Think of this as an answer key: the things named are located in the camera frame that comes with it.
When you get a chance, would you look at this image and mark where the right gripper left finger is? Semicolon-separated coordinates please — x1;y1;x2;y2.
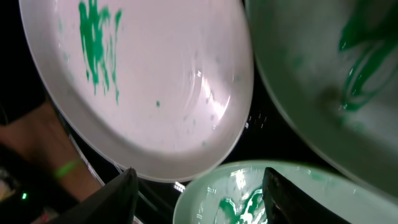
50;168;138;224

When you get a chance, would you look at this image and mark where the white plate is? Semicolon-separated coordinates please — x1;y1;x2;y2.
19;0;254;182

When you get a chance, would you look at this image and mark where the dark green rectangular tray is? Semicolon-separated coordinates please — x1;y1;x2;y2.
1;144;79;223

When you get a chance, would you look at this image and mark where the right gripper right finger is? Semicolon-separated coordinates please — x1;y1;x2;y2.
262;167;349;224

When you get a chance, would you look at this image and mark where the mint plate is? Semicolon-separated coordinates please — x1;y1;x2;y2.
173;161;397;223
245;0;397;201

